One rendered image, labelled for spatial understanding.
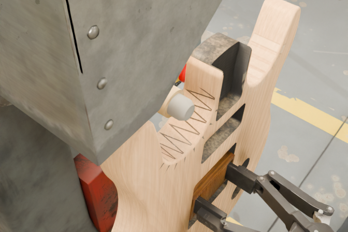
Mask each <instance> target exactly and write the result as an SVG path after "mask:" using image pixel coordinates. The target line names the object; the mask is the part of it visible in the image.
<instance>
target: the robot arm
mask: <svg viewBox="0 0 348 232"><path fill-rule="evenodd" d="M225 179H227V180H228V181H230V182H231V183H233V184H234V185H236V186H238V187H239V188H241V189H242V190H244V191H246V192H247V193H249V194H252V192H253V193H254V194H255V193H257V194H258V195H259V196H260V197H261V198H262V199H263V201H264V202H265V203H266V204H267V205H268V206H269V207H270V208H271V209H272V211H273V212H274V213H275V214H276V215H277V216H278V217H279V218H280V219H281V221H282V222H283V223H284V224H285V226H286V229H287V230H288V231H289V232H334V230H333V229H332V228H331V227H330V226H329V223H330V219H331V217H332V215H333V213H334V211H335V210H334V208H333V207H332V206H329V205H327V204H324V203H322V202H319V201H317V200H316V199H314V198H313V197H311V196H310V195H308V194H307V193H305V192H304V191H303V190H301V189H300V188H298V187H297V186H295V185H294V184H292V183H291V182H289V181H288V180H286V179H285V178H284V177H282V176H281V175H280V174H278V173H277V172H275V171H274V170H270V171H268V173H267V174H265V175H263V176H259V175H257V174H255V173H254V172H252V171H250V170H248V169H247V168H245V167H244V166H241V165H239V166H236V165H235V164H233V163H232V162H230V163H229V164H228V165H227V169H226V174H225ZM292 205H293V206H294V207H296V208H297V209H298V210H295V208H294V207H293V206H292ZM299 210H300V211H299ZM193 212H194V213H196V214H197V217H196V218H197V220H198V221H199V222H201V223H202V224H204V225H205V226H207V227H208V228H209V229H211V230H212V231H214V232H261V231H257V230H254V229H251V228H248V227H245V226H242V225H238V224H235V223H232V222H229V221H226V217H227V213H225V212H224V211H222V210H221V209H219V208H217V207H216V206H214V205H213V204H211V203H210V202H208V201H206V200H205V199H203V198H202V197H200V196H199V197H198V198H197V199H196V200H195V205H194V211H193ZM301 212H302V213H304V214H305V215H307V216H308V217H310V218H312V219H314V222H310V221H309V220H308V219H307V218H306V217H305V216H304V215H303V214H302V213H301Z"/></svg>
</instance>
